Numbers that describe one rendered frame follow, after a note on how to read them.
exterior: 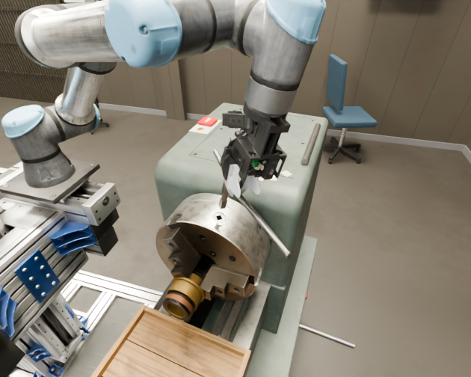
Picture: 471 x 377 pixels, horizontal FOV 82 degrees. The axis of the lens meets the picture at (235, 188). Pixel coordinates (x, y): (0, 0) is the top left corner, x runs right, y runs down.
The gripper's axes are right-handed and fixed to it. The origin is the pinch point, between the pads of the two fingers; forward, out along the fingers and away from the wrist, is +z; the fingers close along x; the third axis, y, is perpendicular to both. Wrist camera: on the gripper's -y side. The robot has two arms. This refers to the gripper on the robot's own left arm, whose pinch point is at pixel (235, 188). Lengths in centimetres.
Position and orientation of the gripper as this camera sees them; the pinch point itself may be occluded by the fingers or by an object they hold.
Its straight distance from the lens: 58.0
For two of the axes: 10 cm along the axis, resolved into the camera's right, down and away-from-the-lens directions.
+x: 9.0, -1.2, 4.1
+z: -2.1, 7.2, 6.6
